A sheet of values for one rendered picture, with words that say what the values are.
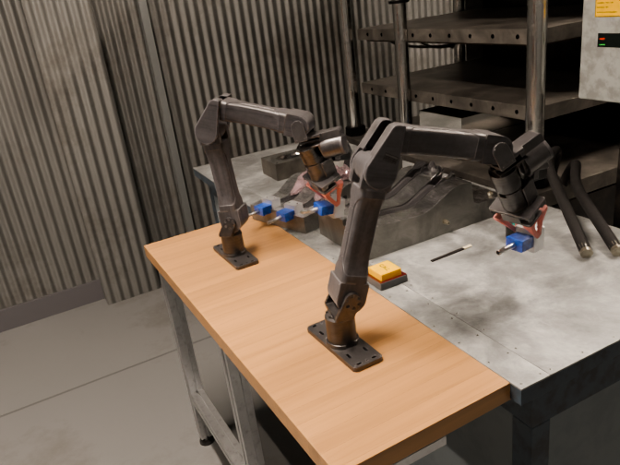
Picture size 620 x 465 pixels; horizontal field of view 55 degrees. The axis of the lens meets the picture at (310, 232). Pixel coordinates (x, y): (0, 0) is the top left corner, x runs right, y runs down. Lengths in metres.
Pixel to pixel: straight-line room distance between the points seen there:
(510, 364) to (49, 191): 2.69
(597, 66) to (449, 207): 0.65
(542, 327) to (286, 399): 0.55
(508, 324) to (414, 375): 0.26
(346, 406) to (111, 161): 2.42
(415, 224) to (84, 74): 2.05
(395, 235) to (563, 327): 0.53
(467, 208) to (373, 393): 0.80
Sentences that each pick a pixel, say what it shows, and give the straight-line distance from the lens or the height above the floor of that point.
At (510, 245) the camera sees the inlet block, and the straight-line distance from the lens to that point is 1.36.
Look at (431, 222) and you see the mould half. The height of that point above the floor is 0.85.
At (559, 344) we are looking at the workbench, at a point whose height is 0.80.
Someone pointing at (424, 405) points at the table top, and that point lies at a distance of 1.11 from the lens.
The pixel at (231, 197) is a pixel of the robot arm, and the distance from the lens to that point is 1.66.
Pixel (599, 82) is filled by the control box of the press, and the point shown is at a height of 1.13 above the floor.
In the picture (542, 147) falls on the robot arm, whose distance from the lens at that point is 1.29.
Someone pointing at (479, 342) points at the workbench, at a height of 0.80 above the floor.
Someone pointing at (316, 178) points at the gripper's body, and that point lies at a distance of 1.59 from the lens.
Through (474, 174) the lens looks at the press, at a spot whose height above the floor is 0.79.
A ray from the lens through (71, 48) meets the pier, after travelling 3.22.
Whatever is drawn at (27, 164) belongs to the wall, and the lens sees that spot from 3.37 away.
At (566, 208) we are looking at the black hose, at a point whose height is 0.87.
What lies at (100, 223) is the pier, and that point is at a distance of 3.36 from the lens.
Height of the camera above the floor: 1.50
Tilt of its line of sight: 22 degrees down
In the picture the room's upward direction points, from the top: 8 degrees counter-clockwise
